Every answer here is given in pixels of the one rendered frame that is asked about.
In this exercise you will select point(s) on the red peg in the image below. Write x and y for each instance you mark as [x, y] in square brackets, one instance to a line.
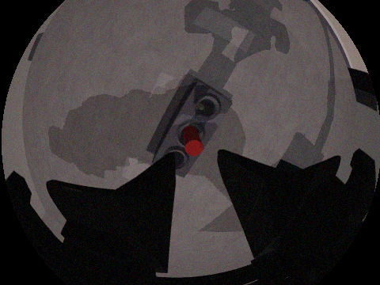
[192, 144]

